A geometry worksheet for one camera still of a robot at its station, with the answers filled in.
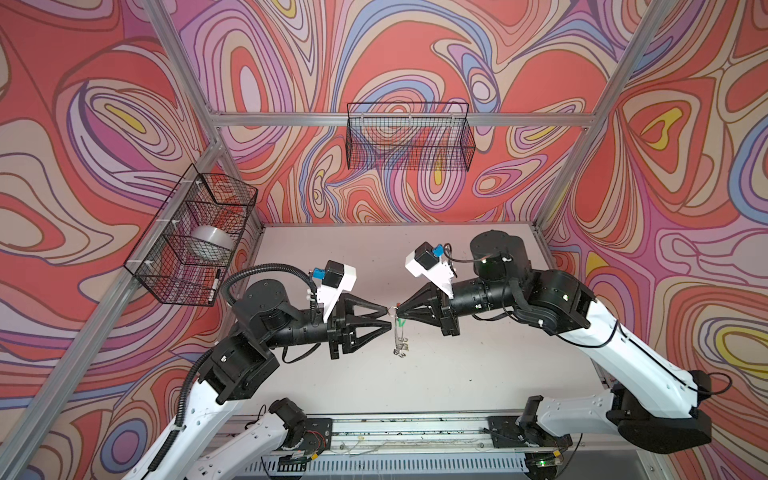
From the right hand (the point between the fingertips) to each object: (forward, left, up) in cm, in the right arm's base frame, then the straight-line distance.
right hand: (405, 321), depth 53 cm
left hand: (-2, +3, +3) cm, 5 cm away
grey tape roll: (+27, +46, -4) cm, 54 cm away
